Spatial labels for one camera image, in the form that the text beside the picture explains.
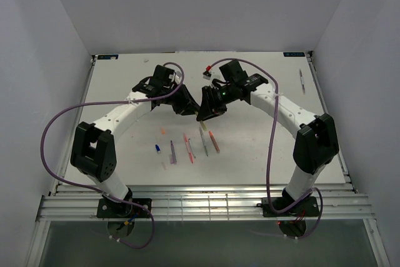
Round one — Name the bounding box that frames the dark blue corner sticker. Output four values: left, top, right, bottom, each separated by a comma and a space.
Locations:
97, 54, 119, 60
283, 52, 306, 58

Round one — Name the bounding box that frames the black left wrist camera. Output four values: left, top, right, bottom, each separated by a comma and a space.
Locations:
152, 64, 175, 86

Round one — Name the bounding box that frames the dark blue left corner sticker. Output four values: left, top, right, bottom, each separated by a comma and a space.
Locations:
97, 54, 119, 60

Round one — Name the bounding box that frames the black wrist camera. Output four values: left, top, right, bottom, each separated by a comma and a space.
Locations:
152, 64, 175, 86
219, 60, 248, 83

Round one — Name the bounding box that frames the orange highlighter pen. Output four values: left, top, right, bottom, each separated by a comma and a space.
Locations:
209, 131, 220, 153

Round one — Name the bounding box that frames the pink label clear pen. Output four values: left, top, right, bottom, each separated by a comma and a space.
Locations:
299, 69, 306, 94

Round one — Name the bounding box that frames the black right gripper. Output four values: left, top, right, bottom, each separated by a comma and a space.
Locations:
196, 84, 236, 121

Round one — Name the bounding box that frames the purple highlighter pen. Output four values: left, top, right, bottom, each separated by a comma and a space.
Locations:
170, 140, 177, 164

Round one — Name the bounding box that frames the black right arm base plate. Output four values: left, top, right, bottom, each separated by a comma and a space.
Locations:
257, 191, 320, 217

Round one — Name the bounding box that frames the green label clear pen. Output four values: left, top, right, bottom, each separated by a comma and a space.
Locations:
199, 126, 209, 157

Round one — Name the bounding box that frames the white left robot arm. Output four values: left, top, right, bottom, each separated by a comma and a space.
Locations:
70, 83, 200, 217

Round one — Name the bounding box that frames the yellow highlighter pen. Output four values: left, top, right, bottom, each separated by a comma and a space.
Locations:
199, 121, 208, 131

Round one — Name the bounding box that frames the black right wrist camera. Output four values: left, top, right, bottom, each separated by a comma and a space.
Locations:
219, 60, 248, 83

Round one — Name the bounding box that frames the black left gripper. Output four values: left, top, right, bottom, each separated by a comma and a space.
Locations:
163, 83, 200, 116

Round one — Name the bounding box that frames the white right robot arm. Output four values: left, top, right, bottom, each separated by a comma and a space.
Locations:
197, 83, 339, 215

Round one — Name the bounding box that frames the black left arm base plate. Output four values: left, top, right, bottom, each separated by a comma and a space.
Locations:
96, 198, 150, 219

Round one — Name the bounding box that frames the red highlighter pen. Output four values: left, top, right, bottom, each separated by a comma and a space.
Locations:
183, 133, 194, 164

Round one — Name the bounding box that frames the aluminium frame rail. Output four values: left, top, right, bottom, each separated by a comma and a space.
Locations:
37, 184, 375, 221

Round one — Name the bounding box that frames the blue pen cap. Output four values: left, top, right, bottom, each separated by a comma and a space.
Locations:
155, 144, 161, 154

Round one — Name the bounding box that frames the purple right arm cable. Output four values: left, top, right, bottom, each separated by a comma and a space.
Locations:
202, 58, 323, 240

